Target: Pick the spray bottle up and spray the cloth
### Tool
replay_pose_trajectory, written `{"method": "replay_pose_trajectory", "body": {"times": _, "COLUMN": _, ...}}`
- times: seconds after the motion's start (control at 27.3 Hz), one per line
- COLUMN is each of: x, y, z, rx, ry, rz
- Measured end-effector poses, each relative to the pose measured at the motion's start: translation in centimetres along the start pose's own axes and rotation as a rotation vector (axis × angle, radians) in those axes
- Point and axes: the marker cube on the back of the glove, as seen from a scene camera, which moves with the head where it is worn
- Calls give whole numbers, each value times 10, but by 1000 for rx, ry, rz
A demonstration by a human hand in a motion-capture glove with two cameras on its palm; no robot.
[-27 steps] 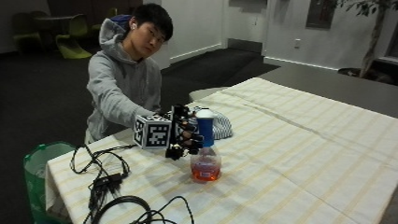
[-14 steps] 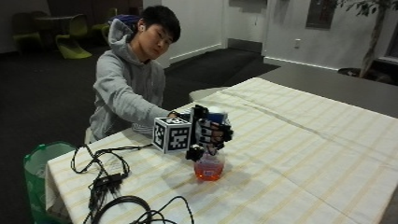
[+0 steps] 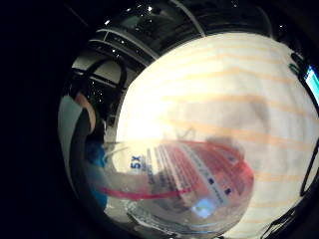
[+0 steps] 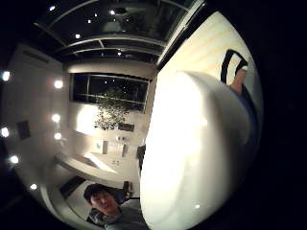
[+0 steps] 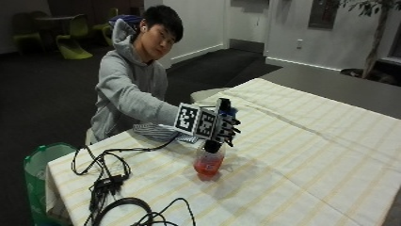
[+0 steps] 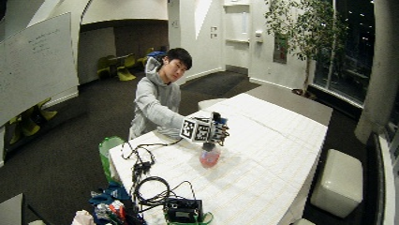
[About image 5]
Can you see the white cube with black markers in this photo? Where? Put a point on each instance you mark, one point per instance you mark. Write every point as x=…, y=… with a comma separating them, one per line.
x=194, y=120

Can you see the blue backpack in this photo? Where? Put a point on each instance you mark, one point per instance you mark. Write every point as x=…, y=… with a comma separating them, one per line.
x=126, y=19

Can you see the dark wall panel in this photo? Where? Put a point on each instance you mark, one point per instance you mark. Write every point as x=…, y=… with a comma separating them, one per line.
x=324, y=14

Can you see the black palm camera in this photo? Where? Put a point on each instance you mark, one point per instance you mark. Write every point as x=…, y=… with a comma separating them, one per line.
x=223, y=103

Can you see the white yellow striped tablecloth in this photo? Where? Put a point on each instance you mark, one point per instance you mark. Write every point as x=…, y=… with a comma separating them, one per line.
x=292, y=150

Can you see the person in grey hoodie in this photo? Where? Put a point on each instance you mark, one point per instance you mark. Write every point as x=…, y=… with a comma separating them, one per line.
x=126, y=84

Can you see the green bin with bag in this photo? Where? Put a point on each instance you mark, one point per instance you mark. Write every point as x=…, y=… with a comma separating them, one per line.
x=35, y=175

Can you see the lime green chair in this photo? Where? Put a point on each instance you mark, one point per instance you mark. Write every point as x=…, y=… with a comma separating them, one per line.
x=74, y=44
x=107, y=29
x=26, y=37

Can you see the blue white striped cloth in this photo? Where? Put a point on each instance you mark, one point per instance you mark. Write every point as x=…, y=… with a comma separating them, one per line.
x=152, y=130

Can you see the indoor tree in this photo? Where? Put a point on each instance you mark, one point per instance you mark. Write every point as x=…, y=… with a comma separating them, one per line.
x=376, y=37

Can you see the white wall outlet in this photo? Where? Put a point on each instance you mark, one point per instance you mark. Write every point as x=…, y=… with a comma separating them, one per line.
x=299, y=44

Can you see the clear bottle with red drink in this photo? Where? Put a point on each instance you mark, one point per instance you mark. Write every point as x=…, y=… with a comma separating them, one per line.
x=208, y=161

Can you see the dark round table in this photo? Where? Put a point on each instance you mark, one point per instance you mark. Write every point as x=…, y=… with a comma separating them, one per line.
x=54, y=20

